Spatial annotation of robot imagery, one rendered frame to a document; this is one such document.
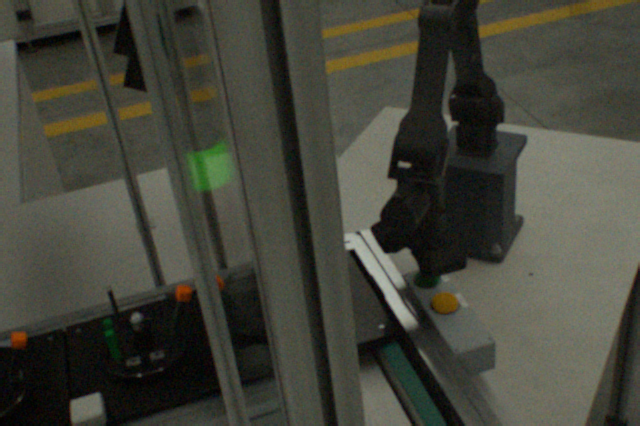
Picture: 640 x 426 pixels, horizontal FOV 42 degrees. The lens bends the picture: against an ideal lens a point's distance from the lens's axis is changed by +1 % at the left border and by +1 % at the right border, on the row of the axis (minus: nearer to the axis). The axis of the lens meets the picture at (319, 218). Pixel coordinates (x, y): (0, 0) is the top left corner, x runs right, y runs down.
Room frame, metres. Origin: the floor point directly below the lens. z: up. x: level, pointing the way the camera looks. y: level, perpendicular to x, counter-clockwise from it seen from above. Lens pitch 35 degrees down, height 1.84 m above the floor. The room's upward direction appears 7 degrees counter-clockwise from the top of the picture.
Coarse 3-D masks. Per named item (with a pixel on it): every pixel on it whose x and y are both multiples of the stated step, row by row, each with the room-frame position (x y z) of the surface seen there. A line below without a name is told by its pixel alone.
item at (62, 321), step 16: (160, 288) 1.13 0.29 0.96; (176, 288) 1.12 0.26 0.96; (192, 288) 1.12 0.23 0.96; (128, 304) 1.10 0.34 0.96; (144, 304) 1.09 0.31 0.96; (48, 320) 1.08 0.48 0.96; (64, 320) 1.07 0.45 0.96; (80, 320) 1.07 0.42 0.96; (0, 336) 1.06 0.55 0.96; (32, 336) 1.04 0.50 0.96; (208, 400) 0.85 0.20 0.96; (224, 400) 0.85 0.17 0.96; (144, 416) 0.84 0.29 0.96; (160, 416) 0.83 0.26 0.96; (176, 416) 0.83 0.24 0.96; (192, 416) 0.82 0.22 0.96; (208, 416) 0.82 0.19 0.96; (224, 416) 0.82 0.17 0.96
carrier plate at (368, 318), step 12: (348, 252) 1.15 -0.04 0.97; (348, 264) 1.11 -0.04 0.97; (360, 276) 1.08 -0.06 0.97; (360, 288) 1.05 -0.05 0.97; (360, 300) 1.02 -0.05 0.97; (372, 300) 1.01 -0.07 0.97; (360, 312) 0.99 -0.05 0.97; (372, 312) 0.98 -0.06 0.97; (384, 312) 0.98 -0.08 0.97; (360, 324) 0.96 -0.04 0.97; (372, 324) 0.96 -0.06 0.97; (384, 324) 0.95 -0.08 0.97; (360, 336) 0.93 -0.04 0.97; (372, 336) 0.93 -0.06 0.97; (384, 336) 0.93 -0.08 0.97; (396, 336) 0.93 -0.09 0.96; (360, 348) 0.92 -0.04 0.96; (372, 348) 0.92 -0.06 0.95
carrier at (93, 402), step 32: (96, 320) 1.05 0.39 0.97; (128, 320) 1.02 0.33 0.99; (160, 320) 1.01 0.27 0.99; (192, 320) 1.02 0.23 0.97; (96, 352) 0.97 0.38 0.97; (128, 352) 0.94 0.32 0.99; (160, 352) 0.92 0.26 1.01; (192, 352) 0.94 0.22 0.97; (96, 384) 0.90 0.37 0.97; (128, 384) 0.89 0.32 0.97; (160, 384) 0.89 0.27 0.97; (192, 384) 0.88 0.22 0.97; (96, 416) 0.82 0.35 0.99; (128, 416) 0.83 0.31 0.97
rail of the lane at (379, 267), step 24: (360, 240) 1.19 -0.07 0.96; (360, 264) 1.14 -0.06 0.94; (384, 264) 1.11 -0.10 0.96; (384, 288) 1.05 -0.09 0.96; (408, 288) 1.04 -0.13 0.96; (408, 312) 0.99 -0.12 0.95; (408, 336) 0.93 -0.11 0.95; (432, 336) 0.92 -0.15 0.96; (408, 360) 0.94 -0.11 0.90; (432, 360) 0.87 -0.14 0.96; (456, 360) 0.87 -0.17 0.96; (432, 384) 0.85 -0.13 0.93; (456, 384) 0.83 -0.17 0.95; (456, 408) 0.77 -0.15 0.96; (480, 408) 0.77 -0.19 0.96
